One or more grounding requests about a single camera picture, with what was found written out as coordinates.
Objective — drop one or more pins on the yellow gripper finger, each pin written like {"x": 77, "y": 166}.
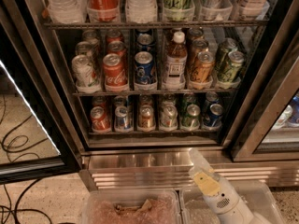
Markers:
{"x": 200, "y": 164}
{"x": 207, "y": 185}

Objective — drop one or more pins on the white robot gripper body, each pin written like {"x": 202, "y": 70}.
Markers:
{"x": 219, "y": 195}

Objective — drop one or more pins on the orange soda can front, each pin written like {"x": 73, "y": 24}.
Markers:
{"x": 146, "y": 116}

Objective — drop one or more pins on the orange soda can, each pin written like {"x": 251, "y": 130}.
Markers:
{"x": 146, "y": 116}
{"x": 145, "y": 99}

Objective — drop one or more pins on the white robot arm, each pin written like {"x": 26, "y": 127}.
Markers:
{"x": 257, "y": 218}

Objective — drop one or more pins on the silver green can bottom front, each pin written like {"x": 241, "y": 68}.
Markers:
{"x": 169, "y": 116}

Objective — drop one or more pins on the silver green can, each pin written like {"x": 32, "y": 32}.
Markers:
{"x": 169, "y": 99}
{"x": 169, "y": 116}

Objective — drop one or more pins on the silver green can bottom rear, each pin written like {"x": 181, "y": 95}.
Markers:
{"x": 169, "y": 99}

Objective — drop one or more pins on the right glass fridge door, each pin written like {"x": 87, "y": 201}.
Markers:
{"x": 272, "y": 131}

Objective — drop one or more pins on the orange soda can rear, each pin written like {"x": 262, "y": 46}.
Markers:
{"x": 145, "y": 99}

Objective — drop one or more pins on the white blue can bottom front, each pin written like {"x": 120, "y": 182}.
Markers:
{"x": 122, "y": 118}

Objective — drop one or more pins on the white blue can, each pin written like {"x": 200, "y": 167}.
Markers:
{"x": 121, "y": 100}
{"x": 122, "y": 118}

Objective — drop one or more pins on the steel fridge base grille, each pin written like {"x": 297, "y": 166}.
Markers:
{"x": 168, "y": 168}

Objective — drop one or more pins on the orange lacroix can front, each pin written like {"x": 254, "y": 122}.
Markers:
{"x": 202, "y": 66}

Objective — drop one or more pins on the orange lacroix can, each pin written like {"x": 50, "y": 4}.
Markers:
{"x": 197, "y": 46}
{"x": 194, "y": 33}
{"x": 202, "y": 66}

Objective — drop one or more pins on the green lacroix can front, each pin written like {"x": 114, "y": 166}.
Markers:
{"x": 232, "y": 64}

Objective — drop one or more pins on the green lacroix can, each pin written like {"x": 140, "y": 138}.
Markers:
{"x": 232, "y": 64}
{"x": 226, "y": 46}

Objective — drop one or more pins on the white blue can bottom rear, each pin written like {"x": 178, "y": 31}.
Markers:
{"x": 121, "y": 100}

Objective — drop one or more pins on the red cola can bottom front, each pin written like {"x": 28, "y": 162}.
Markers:
{"x": 99, "y": 119}

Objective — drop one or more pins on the red cola can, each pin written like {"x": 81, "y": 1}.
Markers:
{"x": 114, "y": 70}
{"x": 99, "y": 101}
{"x": 117, "y": 47}
{"x": 114, "y": 35}
{"x": 99, "y": 119}

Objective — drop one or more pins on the blue pepsi can middle front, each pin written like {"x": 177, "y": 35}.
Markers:
{"x": 143, "y": 68}

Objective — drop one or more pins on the blue pepsi can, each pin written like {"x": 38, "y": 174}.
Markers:
{"x": 143, "y": 68}
{"x": 145, "y": 42}

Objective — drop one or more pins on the red cola can bottom rear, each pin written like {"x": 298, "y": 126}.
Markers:
{"x": 99, "y": 101}

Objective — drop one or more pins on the red cola can middle front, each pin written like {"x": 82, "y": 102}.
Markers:
{"x": 114, "y": 70}

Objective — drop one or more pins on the green lacroix can rear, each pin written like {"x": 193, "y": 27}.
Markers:
{"x": 226, "y": 46}

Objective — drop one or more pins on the orange lacroix can rear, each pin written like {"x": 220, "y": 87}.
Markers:
{"x": 194, "y": 33}

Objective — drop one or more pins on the white can middle front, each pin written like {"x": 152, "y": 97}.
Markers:
{"x": 84, "y": 71}

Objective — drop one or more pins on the red cola can middle rear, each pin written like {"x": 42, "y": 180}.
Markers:
{"x": 114, "y": 35}

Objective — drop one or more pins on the open glass fridge door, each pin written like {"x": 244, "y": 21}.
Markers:
{"x": 37, "y": 137}

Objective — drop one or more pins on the white can middle rear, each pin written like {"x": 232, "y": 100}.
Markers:
{"x": 91, "y": 36}

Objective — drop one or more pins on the red cola bottle top shelf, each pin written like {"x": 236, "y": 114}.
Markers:
{"x": 105, "y": 10}

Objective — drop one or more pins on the right clear plastic bin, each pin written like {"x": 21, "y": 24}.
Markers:
{"x": 254, "y": 193}

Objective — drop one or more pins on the clear plastic bin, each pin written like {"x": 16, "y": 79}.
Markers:
{"x": 254, "y": 193}
{"x": 132, "y": 206}

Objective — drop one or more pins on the brown tea bottle white cap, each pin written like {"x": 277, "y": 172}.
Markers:
{"x": 176, "y": 58}

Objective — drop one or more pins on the left clear plastic bin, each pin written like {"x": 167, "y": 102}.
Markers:
{"x": 132, "y": 206}

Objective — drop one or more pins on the clear water bottle centre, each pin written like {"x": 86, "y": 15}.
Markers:
{"x": 141, "y": 11}

